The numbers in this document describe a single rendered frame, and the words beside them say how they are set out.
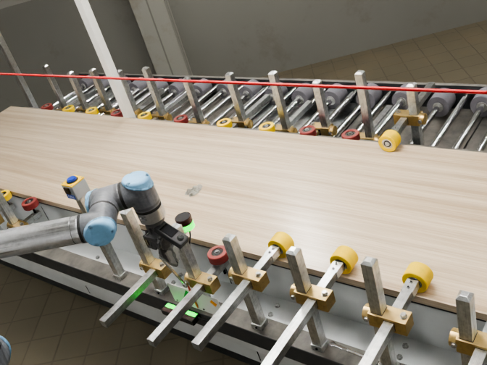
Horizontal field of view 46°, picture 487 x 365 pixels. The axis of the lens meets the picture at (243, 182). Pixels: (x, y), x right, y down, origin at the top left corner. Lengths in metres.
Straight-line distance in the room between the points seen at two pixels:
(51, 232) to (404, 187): 1.28
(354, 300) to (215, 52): 4.09
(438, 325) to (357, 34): 4.22
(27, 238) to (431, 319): 1.28
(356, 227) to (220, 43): 3.91
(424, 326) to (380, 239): 0.32
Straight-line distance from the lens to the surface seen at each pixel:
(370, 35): 5.91
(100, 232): 1.76
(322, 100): 2.79
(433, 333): 2.05
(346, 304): 2.15
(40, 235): 1.82
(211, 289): 2.14
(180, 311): 2.10
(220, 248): 2.21
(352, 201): 2.26
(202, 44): 5.82
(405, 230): 2.09
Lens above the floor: 2.23
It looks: 31 degrees down
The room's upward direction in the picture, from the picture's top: 18 degrees counter-clockwise
